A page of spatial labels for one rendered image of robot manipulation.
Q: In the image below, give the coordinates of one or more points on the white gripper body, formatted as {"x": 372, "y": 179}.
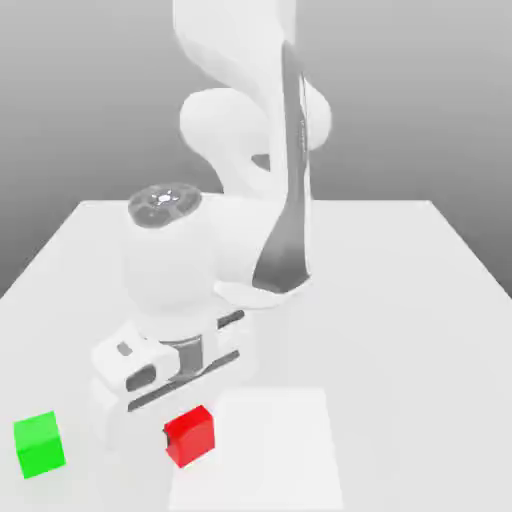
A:
{"x": 188, "y": 390}

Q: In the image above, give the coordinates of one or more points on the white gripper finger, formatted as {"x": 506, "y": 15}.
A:
{"x": 112, "y": 432}

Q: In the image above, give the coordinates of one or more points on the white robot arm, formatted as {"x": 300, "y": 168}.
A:
{"x": 240, "y": 120}

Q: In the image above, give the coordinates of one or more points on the small red cube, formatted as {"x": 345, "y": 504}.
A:
{"x": 191, "y": 438}

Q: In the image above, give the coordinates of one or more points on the small green cube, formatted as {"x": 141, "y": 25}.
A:
{"x": 39, "y": 446}

